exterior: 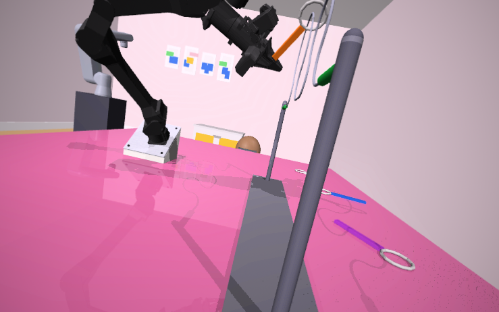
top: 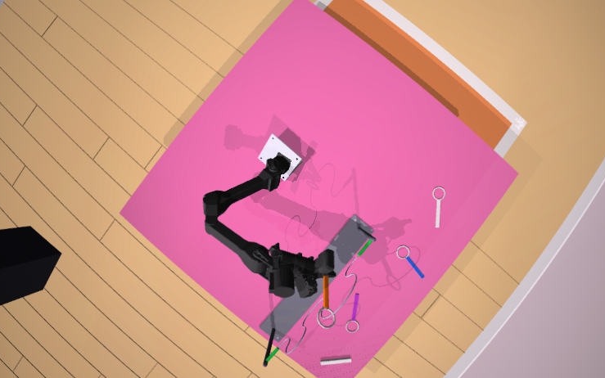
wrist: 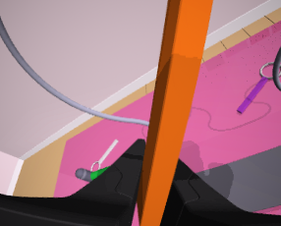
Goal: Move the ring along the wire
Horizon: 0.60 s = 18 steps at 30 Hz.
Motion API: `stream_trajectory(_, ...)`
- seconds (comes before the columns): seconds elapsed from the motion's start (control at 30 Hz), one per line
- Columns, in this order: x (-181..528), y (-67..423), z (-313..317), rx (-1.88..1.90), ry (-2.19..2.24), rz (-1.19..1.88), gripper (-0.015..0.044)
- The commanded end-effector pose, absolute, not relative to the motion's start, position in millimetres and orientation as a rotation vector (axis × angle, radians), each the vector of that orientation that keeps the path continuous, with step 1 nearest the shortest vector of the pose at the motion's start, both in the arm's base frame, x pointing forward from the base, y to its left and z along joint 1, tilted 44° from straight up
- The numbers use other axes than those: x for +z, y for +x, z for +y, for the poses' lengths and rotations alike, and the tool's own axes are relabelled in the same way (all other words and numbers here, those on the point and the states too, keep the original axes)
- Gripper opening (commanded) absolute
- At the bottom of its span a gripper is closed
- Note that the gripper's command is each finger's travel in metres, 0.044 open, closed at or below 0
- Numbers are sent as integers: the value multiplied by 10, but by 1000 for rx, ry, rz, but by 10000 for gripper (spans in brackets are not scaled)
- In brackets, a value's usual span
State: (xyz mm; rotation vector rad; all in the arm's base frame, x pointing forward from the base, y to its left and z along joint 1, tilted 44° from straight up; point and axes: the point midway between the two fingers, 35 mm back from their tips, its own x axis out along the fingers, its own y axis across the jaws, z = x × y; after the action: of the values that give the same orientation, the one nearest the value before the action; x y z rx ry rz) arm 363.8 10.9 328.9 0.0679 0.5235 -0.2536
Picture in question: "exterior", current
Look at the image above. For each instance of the purple handle with white loop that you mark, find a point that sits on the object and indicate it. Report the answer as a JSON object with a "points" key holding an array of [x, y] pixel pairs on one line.
{"points": [[376, 246]]}

